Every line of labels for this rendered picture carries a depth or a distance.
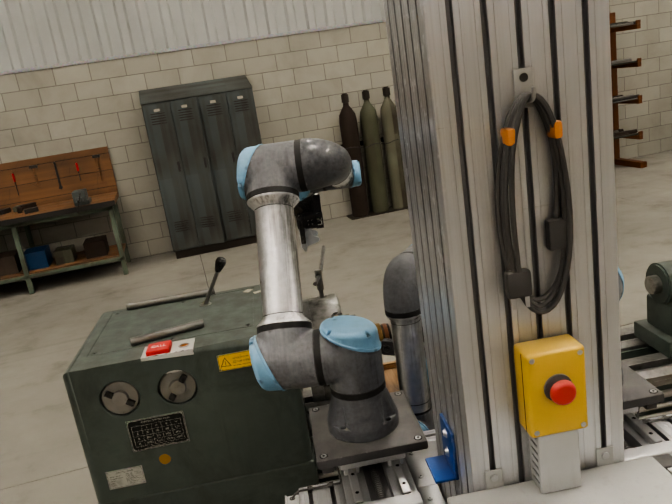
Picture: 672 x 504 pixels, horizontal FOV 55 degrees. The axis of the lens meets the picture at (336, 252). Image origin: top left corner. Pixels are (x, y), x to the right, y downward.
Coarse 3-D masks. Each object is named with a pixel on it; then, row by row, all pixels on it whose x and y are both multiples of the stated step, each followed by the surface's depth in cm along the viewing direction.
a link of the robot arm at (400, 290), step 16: (400, 256) 161; (400, 272) 157; (384, 288) 160; (400, 288) 156; (416, 288) 156; (384, 304) 160; (400, 304) 156; (416, 304) 157; (400, 320) 157; (416, 320) 159; (400, 336) 160; (416, 336) 160; (400, 352) 161; (416, 352) 160; (400, 368) 163; (416, 368) 161; (400, 384) 165; (416, 384) 162; (416, 400) 164; (416, 416) 165; (432, 416) 168
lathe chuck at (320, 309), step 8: (328, 296) 197; (336, 296) 196; (312, 304) 193; (320, 304) 193; (328, 304) 192; (336, 304) 192; (312, 312) 190; (320, 312) 190; (328, 312) 189; (336, 312) 190; (312, 320) 188; (320, 320) 188; (328, 392) 190
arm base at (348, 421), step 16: (384, 384) 134; (336, 400) 133; (352, 400) 131; (368, 400) 131; (384, 400) 133; (336, 416) 133; (352, 416) 131; (368, 416) 131; (384, 416) 134; (336, 432) 133; (352, 432) 131; (368, 432) 131; (384, 432) 132
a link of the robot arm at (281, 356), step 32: (256, 160) 140; (288, 160) 140; (256, 192) 139; (288, 192) 140; (256, 224) 141; (288, 224) 139; (288, 256) 137; (288, 288) 135; (288, 320) 132; (256, 352) 131; (288, 352) 130; (288, 384) 131
